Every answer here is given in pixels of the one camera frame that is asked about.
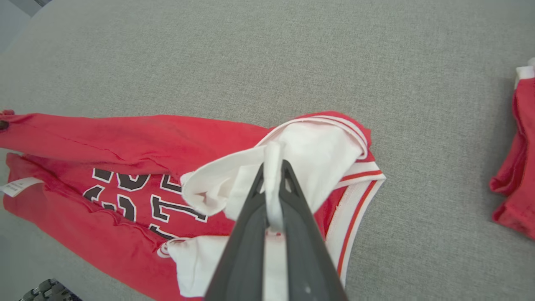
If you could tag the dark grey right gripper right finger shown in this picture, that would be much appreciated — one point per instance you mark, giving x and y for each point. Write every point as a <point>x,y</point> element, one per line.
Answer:
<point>305,259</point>

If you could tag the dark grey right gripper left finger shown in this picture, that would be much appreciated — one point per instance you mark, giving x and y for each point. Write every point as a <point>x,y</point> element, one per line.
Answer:
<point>242,259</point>

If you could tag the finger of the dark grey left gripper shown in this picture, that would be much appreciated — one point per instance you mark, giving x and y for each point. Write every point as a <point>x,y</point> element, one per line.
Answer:
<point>3,125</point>

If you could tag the red number 23 jersey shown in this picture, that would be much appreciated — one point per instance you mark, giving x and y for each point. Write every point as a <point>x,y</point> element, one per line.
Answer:
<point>125,142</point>

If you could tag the red shorts with white trim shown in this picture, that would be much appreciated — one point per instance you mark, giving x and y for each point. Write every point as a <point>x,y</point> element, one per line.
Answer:
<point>518,175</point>

